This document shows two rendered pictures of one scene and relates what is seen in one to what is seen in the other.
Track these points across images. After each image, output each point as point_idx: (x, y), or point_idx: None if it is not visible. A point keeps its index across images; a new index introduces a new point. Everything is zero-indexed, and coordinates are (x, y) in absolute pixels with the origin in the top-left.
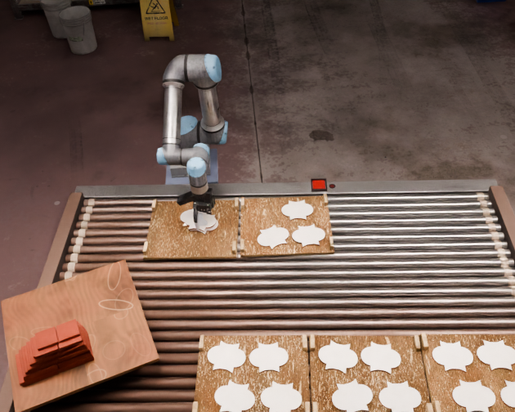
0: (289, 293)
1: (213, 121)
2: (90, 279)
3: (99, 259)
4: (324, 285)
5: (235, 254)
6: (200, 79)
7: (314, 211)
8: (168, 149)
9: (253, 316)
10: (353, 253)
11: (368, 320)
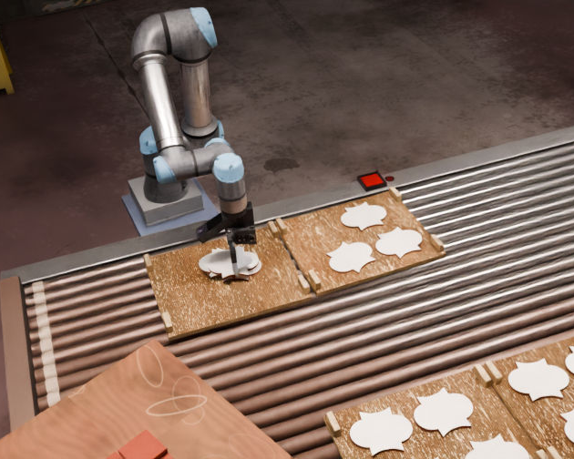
0: (416, 322)
1: (205, 117)
2: (111, 382)
3: (94, 362)
4: (456, 299)
5: (310, 294)
6: (190, 45)
7: (386, 212)
8: (173, 154)
9: (382, 368)
10: (470, 249)
11: (544, 324)
